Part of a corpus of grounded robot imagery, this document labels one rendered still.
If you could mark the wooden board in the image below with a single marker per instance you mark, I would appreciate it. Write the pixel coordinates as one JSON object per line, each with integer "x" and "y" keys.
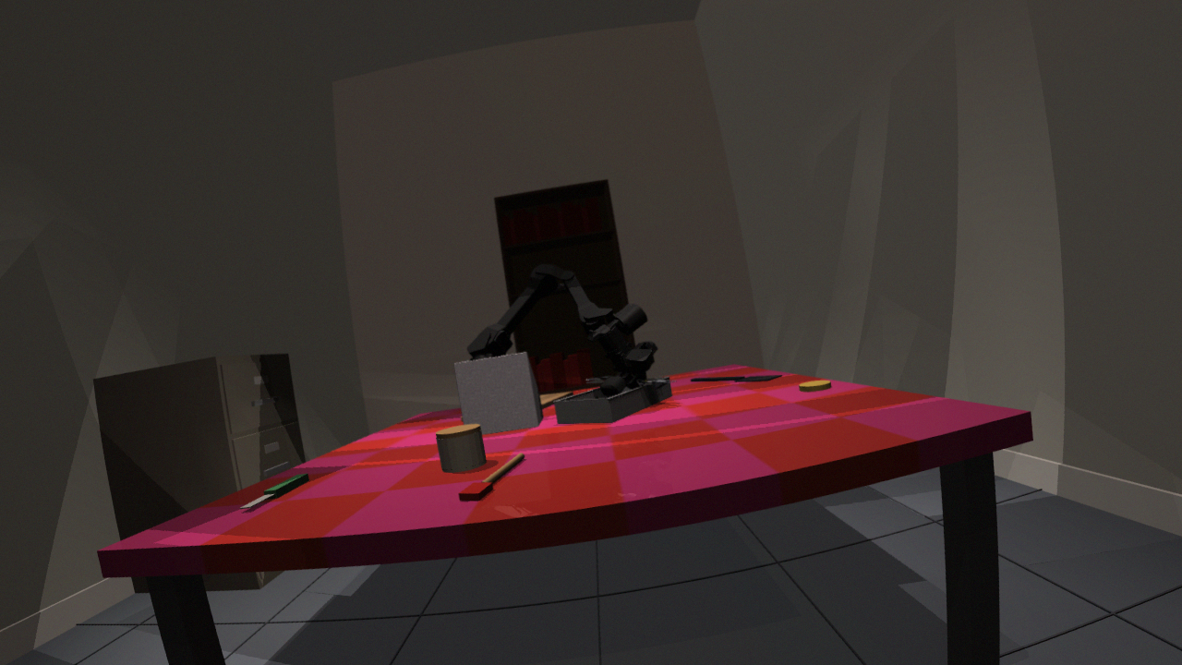
{"x": 548, "y": 399}

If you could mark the dark grey cylinder with tan lid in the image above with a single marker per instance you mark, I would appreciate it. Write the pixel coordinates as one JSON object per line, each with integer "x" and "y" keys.
{"x": 461, "y": 448}

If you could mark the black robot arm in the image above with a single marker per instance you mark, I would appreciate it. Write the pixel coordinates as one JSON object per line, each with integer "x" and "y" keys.
{"x": 495, "y": 340}

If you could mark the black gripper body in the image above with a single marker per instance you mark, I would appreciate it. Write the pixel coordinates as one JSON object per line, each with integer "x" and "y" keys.
{"x": 615, "y": 385}

